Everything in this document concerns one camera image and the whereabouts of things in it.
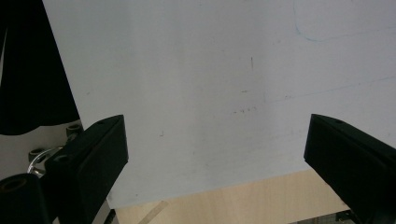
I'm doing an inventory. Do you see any metal bracket with bolts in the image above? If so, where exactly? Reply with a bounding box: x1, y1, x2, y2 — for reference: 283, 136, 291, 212
26, 122, 84, 179

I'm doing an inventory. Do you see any dark cloth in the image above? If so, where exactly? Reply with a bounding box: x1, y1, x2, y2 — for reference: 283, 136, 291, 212
0, 0, 81, 136

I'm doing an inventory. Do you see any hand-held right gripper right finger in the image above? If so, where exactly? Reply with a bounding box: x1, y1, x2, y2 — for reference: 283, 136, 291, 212
303, 113, 396, 224

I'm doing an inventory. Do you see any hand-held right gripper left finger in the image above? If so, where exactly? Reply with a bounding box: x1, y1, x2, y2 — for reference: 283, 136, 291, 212
43, 114, 129, 224

